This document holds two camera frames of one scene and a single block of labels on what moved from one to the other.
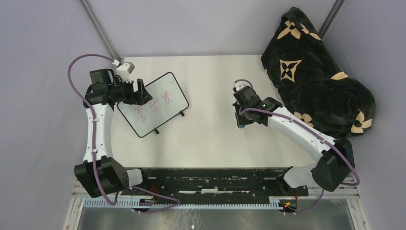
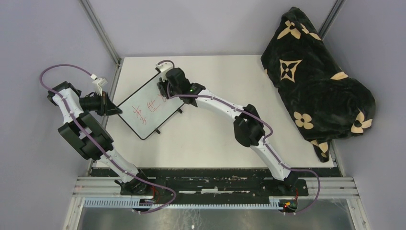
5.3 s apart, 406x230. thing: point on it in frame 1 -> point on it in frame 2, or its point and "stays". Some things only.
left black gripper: [142, 97] -> [107, 106]
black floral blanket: [309, 82] stays
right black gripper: [241, 121] -> [163, 83]
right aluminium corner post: [331, 18] stays
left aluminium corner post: [101, 29] stays
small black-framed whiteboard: [168, 100] stays
